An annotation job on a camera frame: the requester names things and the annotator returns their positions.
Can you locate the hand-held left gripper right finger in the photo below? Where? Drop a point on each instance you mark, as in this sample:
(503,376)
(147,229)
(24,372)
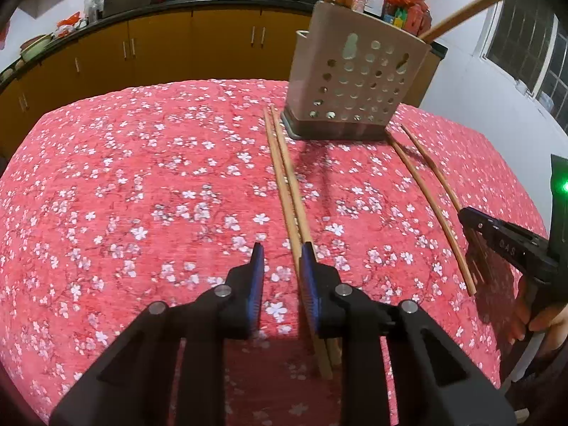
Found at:
(310,288)

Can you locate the pink detergent bottle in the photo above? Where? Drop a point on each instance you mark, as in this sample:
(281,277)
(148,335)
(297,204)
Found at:
(360,3)

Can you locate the beige perforated chopstick holder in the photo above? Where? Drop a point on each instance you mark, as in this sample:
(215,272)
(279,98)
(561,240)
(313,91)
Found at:
(319,53)

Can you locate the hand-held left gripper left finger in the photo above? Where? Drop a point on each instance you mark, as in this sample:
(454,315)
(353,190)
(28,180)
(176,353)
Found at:
(256,284)

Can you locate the wooden base cabinets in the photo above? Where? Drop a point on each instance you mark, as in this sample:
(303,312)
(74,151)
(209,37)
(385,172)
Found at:
(177,49)

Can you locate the red floral tablecloth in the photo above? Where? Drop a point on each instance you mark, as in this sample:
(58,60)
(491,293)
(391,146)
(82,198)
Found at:
(133,186)

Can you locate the black kitchen countertop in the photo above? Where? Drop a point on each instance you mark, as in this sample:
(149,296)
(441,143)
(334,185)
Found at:
(186,6)

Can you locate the barred window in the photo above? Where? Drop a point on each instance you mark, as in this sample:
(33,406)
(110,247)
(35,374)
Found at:
(528,31)

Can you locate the green bowl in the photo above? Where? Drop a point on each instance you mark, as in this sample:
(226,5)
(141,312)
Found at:
(36,46)

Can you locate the orange plastic bag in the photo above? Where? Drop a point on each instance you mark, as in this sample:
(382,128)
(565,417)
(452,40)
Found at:
(71,22)

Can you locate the person's right hand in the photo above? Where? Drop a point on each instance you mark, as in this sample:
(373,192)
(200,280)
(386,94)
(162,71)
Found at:
(543,321)

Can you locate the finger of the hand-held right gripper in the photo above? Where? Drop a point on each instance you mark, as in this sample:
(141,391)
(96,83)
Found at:
(506,244)

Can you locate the clear plastic bag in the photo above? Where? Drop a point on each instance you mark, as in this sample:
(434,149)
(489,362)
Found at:
(94,5)

